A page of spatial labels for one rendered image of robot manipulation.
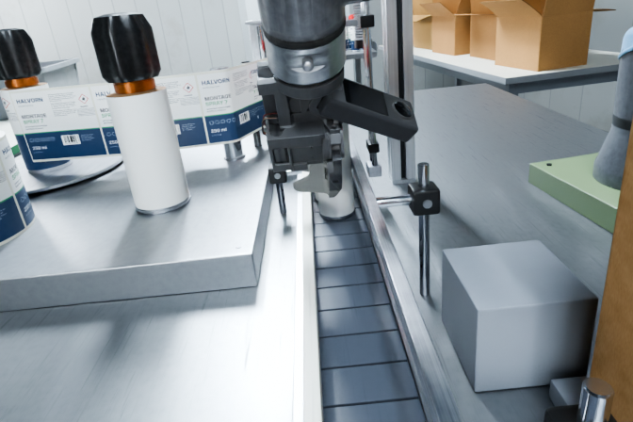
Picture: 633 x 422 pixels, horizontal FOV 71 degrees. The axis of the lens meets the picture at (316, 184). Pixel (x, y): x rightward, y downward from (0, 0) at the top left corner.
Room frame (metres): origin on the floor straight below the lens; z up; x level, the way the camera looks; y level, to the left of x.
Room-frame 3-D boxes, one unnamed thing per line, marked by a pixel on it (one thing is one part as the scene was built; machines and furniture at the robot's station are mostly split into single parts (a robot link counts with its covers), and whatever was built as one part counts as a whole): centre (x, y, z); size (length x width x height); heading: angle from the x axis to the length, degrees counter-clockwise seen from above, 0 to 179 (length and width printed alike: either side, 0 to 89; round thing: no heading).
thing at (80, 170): (0.95, 0.58, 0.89); 0.31 x 0.31 x 0.01
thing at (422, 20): (3.57, -1.02, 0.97); 0.46 x 0.44 x 0.37; 10
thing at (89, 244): (0.90, 0.42, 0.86); 0.80 x 0.67 x 0.05; 0
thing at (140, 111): (0.70, 0.26, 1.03); 0.09 x 0.09 x 0.30
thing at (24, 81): (0.95, 0.58, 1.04); 0.09 x 0.09 x 0.29
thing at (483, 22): (2.69, -1.19, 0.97); 0.53 x 0.45 x 0.37; 97
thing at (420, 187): (0.44, -0.09, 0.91); 0.07 x 0.03 x 0.17; 90
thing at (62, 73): (2.45, 1.46, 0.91); 0.60 x 0.40 x 0.22; 9
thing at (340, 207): (0.59, -0.03, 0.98); 0.05 x 0.05 x 0.20
